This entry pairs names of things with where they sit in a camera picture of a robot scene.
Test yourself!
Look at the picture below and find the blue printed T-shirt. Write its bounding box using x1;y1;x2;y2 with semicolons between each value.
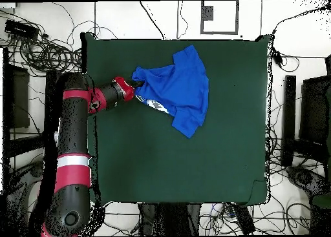
131;44;209;139

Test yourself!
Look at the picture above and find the dark green table cloth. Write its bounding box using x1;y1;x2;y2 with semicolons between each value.
78;31;272;207

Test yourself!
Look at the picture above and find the small dark grey square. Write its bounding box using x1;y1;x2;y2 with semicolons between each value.
202;5;215;21

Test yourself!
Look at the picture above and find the black electronics box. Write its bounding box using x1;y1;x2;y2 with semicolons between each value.
4;19;40;41

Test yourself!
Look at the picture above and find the black plug adapter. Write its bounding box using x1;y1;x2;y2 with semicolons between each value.
271;47;285;68

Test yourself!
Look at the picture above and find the dark grey floor stand base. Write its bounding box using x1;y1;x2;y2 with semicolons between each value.
0;160;45;237
285;165;331;235

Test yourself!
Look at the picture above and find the black rectangular floor device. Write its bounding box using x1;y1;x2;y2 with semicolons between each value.
232;204;257;235

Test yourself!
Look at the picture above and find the dark green round object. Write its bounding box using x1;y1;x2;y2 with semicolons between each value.
311;194;331;209

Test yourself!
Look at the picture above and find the black floor cable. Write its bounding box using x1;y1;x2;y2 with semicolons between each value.
139;0;166;40

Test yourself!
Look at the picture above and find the tangled black cable bundle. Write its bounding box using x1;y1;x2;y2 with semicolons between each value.
0;8;83;77

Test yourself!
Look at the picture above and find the grey square floor frame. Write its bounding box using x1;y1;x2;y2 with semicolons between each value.
200;0;239;36

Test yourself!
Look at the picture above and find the black metal frame stand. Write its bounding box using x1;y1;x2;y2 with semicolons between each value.
2;47;61;168
281;54;331;168

